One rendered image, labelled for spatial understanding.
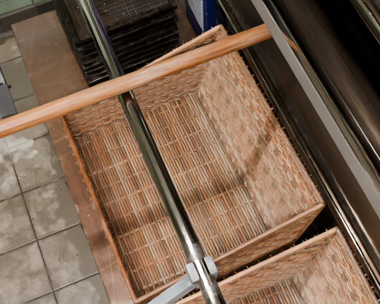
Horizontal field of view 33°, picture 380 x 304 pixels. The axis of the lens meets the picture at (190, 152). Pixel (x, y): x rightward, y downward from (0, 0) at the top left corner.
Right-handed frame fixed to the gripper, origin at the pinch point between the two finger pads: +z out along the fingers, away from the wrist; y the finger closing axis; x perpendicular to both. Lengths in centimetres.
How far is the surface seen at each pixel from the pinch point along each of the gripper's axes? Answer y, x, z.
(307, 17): -23, -48, 22
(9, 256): 119, 27, -18
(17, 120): -2.1, -2.0, 8.6
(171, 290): 7.8, -16.2, 44.3
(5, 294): 119, 32, -5
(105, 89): -2.3, -18.2, 8.7
